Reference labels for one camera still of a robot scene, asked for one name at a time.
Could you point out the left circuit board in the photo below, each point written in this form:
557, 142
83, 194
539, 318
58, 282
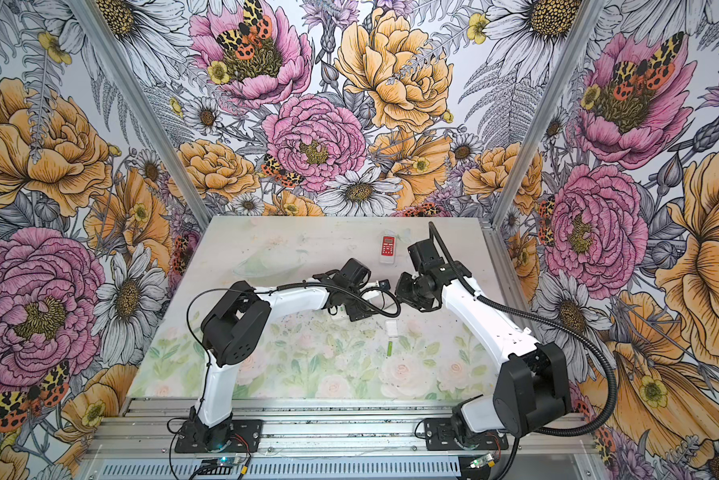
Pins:
222, 463

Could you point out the aluminium frame rail front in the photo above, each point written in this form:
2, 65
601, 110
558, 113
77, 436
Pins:
298, 428

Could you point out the right circuit board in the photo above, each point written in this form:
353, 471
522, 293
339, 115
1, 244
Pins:
485, 461

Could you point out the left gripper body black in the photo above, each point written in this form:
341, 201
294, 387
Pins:
354, 305

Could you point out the circuit board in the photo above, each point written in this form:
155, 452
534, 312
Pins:
485, 461
222, 463

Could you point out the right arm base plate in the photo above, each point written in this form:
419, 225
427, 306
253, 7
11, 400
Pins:
446, 434

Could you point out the red white remote control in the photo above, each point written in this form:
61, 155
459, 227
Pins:
387, 251

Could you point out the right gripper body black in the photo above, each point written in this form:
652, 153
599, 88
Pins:
410, 291

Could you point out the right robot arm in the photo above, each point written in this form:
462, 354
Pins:
532, 388

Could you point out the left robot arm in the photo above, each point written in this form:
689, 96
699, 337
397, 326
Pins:
233, 328

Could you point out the white battery cover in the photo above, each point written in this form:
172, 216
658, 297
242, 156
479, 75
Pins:
392, 328

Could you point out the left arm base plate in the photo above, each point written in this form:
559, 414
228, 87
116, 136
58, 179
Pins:
230, 436

